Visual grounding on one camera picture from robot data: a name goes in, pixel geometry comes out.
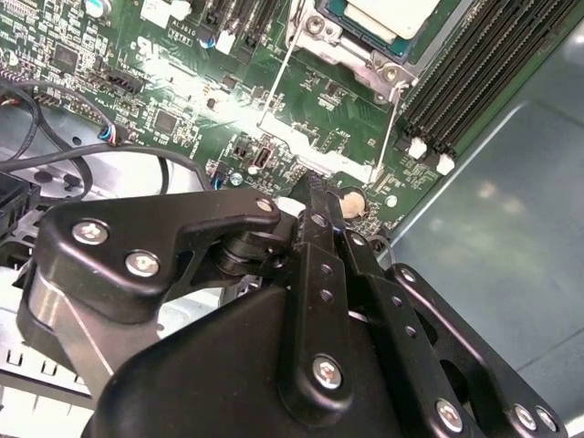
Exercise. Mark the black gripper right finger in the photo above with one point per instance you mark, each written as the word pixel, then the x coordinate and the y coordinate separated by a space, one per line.
pixel 397 310

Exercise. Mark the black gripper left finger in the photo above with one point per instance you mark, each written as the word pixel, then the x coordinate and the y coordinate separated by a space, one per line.
pixel 114 237

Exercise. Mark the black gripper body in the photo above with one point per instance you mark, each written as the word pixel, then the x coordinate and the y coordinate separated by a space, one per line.
pixel 205 388

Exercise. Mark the silver green CPU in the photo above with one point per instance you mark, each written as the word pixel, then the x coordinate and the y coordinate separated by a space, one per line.
pixel 392 18

